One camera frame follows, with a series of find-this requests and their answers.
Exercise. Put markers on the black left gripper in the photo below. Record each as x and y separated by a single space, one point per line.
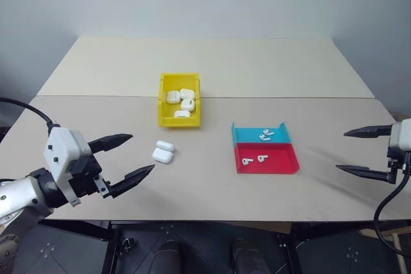
85 174

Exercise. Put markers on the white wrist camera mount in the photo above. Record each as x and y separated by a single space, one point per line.
401 134
61 149

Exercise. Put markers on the blue plastic tray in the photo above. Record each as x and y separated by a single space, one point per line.
244 134

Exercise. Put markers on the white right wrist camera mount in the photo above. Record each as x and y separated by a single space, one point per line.
401 134

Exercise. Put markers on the red plastic tray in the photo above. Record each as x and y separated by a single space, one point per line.
276 163

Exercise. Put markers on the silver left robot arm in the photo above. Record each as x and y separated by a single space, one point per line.
16 193

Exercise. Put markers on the yellow plastic bin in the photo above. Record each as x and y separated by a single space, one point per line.
163 116

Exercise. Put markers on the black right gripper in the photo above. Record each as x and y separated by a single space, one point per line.
399 160

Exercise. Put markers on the black floor base plate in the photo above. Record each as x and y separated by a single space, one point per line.
346 251
64 251
205 248

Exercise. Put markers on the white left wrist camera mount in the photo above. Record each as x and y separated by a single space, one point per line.
61 149

